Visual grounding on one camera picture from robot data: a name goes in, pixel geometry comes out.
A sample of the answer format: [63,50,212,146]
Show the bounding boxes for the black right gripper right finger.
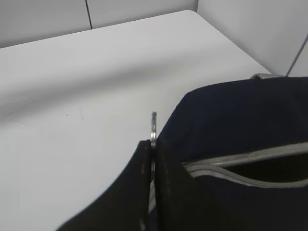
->
[155,141,217,231]

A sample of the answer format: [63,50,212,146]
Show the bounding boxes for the navy blue lunch bag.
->
[149,77,308,231]

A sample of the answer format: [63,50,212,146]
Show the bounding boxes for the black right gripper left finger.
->
[59,141,152,231]

